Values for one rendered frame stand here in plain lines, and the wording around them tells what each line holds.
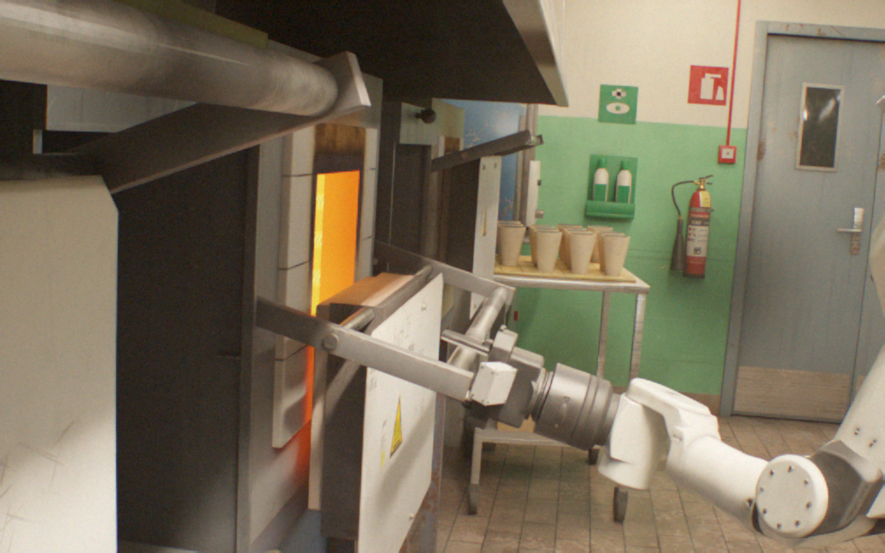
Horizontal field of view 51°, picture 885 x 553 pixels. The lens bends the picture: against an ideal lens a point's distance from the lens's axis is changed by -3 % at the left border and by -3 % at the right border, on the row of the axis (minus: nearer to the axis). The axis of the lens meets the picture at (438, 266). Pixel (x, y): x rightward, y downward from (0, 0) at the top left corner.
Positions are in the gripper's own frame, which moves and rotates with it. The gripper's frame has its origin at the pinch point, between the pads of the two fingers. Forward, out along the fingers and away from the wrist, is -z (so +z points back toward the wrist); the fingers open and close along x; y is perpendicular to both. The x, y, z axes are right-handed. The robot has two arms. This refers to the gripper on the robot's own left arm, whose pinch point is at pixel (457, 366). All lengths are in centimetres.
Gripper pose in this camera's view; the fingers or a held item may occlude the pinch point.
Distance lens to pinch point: 115.4
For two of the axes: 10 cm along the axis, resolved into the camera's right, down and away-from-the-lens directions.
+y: -1.5, 1.2, -9.8
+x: 3.1, -9.4, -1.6
